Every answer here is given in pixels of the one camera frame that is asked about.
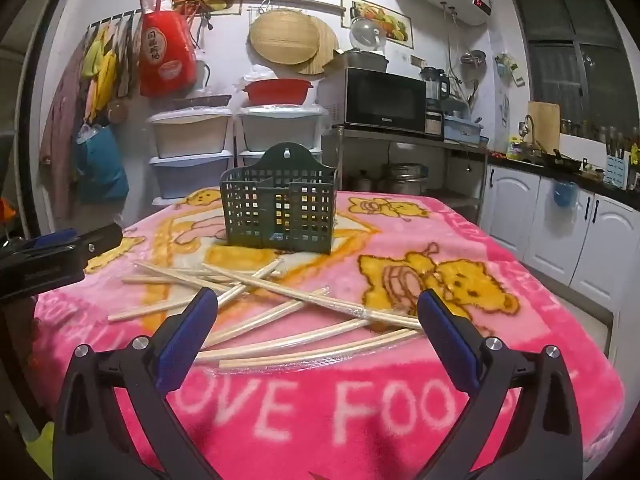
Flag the light blue appliance box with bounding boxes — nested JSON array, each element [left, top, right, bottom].
[[442, 112, 488, 145]]

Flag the red printed bag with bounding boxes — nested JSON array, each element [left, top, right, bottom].
[[137, 0, 198, 98]]

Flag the row of spice jars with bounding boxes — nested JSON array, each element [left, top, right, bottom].
[[560, 119, 640, 143]]

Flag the red plastic basin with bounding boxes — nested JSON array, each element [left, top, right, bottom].
[[242, 78, 314, 106]]

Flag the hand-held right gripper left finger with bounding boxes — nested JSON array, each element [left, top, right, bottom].
[[52, 287, 223, 480]]

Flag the metal faucet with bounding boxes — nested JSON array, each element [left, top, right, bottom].
[[517, 115, 538, 148]]

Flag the green plastic utensil basket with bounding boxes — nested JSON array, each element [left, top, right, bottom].
[[220, 142, 340, 255]]

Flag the grey metal pan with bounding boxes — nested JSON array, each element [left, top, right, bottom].
[[334, 49, 390, 73]]

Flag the wall hook rail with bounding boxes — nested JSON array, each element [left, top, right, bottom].
[[89, 10, 146, 28]]

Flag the blue hanging bag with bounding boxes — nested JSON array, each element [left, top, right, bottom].
[[75, 125, 130, 206]]

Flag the black blender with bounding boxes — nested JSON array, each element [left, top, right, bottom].
[[420, 66, 451, 138]]

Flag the round bamboo mat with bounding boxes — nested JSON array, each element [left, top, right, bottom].
[[295, 17, 340, 77]]

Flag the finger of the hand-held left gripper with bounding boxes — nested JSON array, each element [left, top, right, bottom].
[[0, 224, 123, 303], [0, 229, 78, 258]]

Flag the dark window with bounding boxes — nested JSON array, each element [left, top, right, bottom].
[[510, 0, 640, 131]]

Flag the wooden cutting board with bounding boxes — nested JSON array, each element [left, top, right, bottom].
[[527, 101, 561, 148]]

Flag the bunch of wooden chopsticks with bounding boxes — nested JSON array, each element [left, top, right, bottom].
[[107, 259, 426, 370]]

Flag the large steel pot stack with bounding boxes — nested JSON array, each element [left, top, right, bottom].
[[380, 162, 428, 195]]

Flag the pink printed blanket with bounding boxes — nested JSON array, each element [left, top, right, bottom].
[[30, 187, 628, 480]]

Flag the metal shelf rack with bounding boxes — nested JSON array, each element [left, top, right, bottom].
[[322, 127, 488, 211]]

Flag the black microwave oven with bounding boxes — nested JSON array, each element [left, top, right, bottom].
[[320, 66, 428, 136]]

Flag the black kitchen countertop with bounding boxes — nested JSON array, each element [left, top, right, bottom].
[[487, 152, 640, 196]]

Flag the yellow hanging cloth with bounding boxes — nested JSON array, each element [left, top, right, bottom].
[[82, 25, 131, 111]]

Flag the pink hanging cloth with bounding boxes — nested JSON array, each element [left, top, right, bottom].
[[40, 45, 88, 216]]

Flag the round bamboo tray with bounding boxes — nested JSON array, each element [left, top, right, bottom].
[[249, 9, 321, 66]]

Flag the light blue knife block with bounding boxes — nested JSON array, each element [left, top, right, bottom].
[[605, 155, 628, 186]]

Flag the green wall organiser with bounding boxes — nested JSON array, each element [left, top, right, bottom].
[[495, 52, 526, 86]]

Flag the blue hanging cup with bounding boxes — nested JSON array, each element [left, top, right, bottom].
[[552, 180, 578, 208]]

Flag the small fruit wall poster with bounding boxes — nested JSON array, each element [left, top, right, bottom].
[[340, 0, 415, 43]]

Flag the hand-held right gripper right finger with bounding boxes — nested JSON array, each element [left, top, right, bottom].
[[417, 289, 583, 480]]

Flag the white kitchen cabinets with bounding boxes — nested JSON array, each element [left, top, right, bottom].
[[477, 160, 640, 311]]

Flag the black wok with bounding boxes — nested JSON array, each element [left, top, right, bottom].
[[540, 149, 583, 173]]

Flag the wicker basket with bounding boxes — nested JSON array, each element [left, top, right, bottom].
[[172, 94, 233, 110]]

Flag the glass pot lid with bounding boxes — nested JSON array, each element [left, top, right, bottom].
[[350, 16, 387, 53]]

